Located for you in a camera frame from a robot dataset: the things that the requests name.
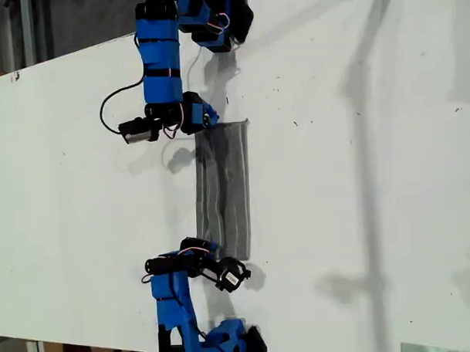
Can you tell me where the red white servo wire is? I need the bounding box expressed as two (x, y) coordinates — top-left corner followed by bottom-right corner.
(161, 103), (192, 140)
(140, 244), (211, 285)

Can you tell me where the grey metal post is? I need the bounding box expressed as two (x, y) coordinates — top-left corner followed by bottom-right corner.
(19, 0), (37, 72)

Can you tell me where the black camera cable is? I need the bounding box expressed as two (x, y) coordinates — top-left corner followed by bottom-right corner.
(98, 80), (147, 136)

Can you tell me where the grey white-striped towel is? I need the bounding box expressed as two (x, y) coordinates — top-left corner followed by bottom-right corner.
(192, 117), (256, 263)

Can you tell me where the black camera stalk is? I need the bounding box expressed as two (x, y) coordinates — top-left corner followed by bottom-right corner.
(142, 115), (166, 144)
(189, 257), (224, 283)

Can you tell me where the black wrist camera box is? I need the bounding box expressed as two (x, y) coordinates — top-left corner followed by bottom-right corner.
(213, 255), (252, 294)
(117, 117), (154, 146)

